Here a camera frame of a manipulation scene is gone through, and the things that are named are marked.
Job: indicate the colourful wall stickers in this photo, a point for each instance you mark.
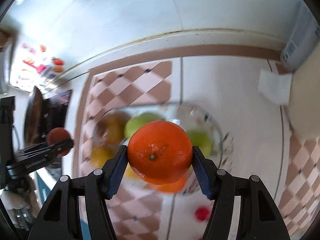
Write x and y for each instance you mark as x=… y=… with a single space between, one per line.
x=37 y=65

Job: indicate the oval floral plate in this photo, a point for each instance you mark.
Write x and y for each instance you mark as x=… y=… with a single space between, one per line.
x=180 y=115

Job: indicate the green apple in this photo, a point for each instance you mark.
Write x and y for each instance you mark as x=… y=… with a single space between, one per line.
x=137 y=125
x=201 y=140

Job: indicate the yellow citrus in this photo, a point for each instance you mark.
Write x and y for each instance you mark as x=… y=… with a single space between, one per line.
x=130 y=173
x=100 y=156

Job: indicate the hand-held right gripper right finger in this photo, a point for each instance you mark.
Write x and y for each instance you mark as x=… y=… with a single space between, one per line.
x=201 y=175

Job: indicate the red cherry tomato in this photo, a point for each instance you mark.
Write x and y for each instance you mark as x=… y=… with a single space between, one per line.
x=202 y=213

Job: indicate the small dark red apple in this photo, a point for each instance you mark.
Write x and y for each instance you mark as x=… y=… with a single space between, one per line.
x=57 y=135

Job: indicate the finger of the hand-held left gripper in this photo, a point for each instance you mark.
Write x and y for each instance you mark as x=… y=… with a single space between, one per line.
x=45 y=155

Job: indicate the large red-brown apple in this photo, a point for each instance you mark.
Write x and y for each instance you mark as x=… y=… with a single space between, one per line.
x=112 y=130

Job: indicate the black wok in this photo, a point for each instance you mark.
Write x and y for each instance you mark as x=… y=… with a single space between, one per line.
x=35 y=115

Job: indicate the white folded paper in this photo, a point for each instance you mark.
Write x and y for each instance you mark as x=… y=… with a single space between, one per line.
x=275 y=87

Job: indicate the orange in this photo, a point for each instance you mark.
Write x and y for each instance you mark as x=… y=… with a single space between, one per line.
x=160 y=150
x=172 y=187

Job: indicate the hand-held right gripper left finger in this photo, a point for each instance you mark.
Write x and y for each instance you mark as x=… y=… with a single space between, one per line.
x=117 y=172

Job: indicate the checkered tablecloth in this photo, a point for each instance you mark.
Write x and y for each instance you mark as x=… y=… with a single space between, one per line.
x=237 y=92

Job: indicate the black gas stove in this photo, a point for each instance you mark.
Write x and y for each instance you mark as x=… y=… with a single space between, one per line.
x=60 y=110

